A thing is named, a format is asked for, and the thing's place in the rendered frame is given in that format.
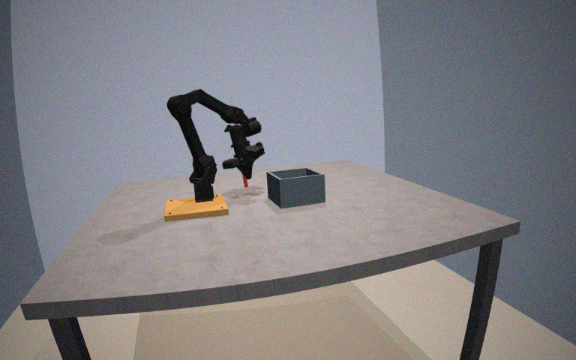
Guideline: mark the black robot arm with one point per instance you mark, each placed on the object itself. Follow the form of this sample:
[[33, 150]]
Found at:
[[204, 166]]

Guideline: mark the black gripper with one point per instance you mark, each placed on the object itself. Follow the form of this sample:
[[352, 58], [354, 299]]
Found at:
[[244, 165]]

